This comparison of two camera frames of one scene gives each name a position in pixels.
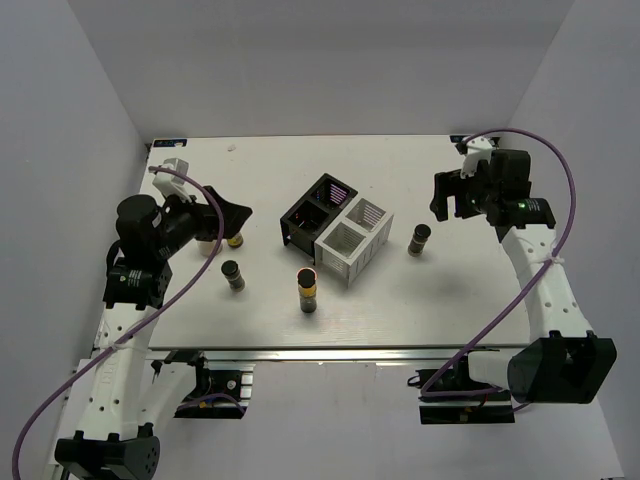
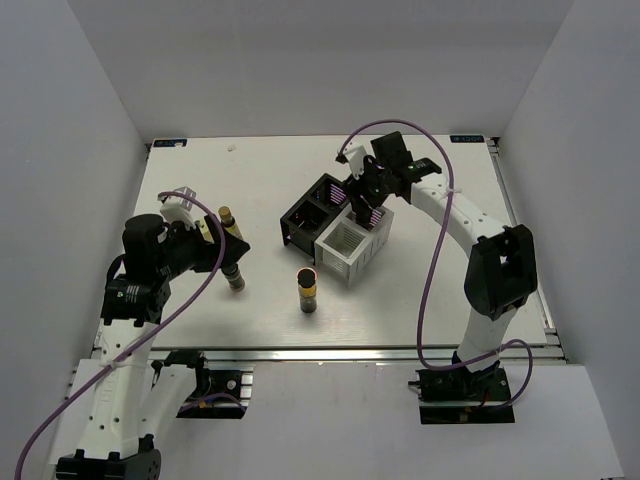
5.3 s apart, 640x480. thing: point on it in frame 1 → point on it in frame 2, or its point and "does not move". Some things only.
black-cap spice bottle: [233, 274] does not move
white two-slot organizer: [349, 245] does not move
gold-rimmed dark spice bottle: [307, 287] does not move
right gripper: [451, 184] → [356, 190]
